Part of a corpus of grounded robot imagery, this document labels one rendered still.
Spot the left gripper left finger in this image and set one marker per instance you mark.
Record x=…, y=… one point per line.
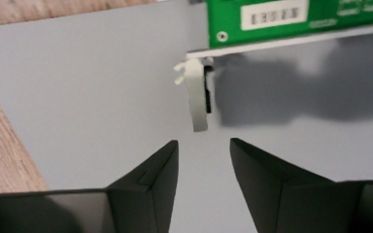
x=146, y=205

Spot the green circuit board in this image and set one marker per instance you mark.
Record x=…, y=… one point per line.
x=244, y=25

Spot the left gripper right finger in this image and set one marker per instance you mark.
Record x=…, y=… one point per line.
x=285, y=198

